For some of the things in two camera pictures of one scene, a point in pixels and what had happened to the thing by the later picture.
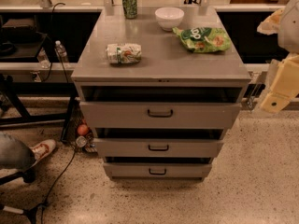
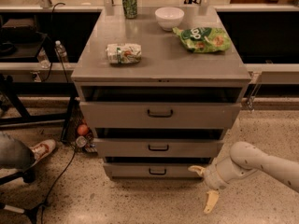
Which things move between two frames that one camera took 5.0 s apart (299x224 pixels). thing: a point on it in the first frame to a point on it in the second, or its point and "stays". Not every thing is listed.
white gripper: [290, 32] to [213, 178]
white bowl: [169, 18] stays
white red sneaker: [43, 149] stays
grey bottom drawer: [157, 171] stays
